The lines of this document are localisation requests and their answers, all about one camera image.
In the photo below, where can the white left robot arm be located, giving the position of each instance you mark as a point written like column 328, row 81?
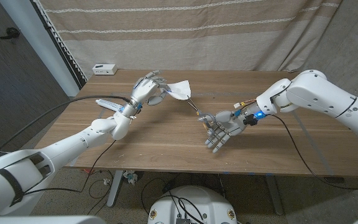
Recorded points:
column 73, row 143

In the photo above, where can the small red floor object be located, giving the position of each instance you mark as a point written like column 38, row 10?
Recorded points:
column 89, row 171

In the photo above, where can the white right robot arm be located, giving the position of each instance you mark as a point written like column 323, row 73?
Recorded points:
column 322, row 96

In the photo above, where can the small white floor scrap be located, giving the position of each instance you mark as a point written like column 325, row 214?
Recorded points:
column 106, row 181

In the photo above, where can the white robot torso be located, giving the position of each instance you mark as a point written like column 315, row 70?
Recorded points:
column 194, row 202

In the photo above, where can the crumpled blue white scrap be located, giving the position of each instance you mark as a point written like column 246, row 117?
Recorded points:
column 130, row 177

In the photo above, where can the dark grey door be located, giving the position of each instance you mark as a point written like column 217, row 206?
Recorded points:
column 17, row 93

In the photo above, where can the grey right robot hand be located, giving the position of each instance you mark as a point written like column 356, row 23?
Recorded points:
column 228, row 124

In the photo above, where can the white power strip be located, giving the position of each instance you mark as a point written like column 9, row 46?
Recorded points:
column 105, row 69

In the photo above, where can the black torso connector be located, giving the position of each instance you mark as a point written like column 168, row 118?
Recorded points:
column 183, row 221

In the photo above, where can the white paper tissue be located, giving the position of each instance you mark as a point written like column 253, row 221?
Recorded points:
column 180, row 89

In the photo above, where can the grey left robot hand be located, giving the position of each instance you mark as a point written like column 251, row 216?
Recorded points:
column 146, row 90

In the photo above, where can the beige striped curtain backdrop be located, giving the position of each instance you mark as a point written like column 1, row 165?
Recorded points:
column 182, row 46

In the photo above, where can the white robot chest panel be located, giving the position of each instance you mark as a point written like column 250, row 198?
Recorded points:
column 42, row 220

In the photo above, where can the white toothpaste tube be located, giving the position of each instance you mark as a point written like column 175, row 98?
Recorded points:
column 109, row 104

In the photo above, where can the grey metal table leg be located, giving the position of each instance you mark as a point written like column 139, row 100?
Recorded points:
column 115, row 186
column 274, row 196

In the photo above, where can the black strip with zigzag trim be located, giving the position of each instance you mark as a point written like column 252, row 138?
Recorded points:
column 62, row 48

